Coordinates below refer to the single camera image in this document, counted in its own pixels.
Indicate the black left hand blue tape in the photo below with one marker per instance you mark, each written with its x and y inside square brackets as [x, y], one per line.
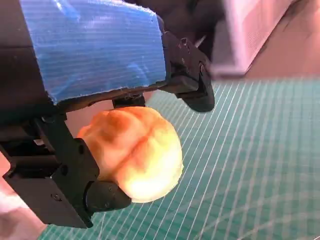
[87, 50]

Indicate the round toy bread bun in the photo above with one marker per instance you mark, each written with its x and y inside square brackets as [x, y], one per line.
[140, 155]

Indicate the green cutting mat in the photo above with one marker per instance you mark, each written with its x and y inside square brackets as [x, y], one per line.
[237, 162]

